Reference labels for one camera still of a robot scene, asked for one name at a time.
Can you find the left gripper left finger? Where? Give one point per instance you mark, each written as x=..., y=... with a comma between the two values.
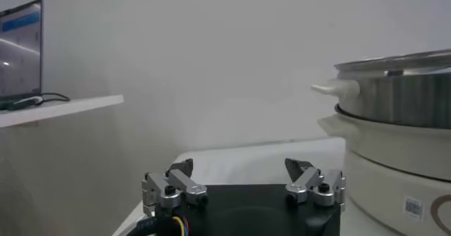
x=176, y=188

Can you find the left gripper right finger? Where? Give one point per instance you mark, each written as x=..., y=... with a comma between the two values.
x=313, y=186

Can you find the stainless steel steamer basket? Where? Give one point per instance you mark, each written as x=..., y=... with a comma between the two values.
x=398, y=96

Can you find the white electric cooker pot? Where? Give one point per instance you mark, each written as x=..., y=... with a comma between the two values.
x=387, y=160

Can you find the small white folding table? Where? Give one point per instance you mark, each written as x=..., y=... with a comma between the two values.
x=63, y=107

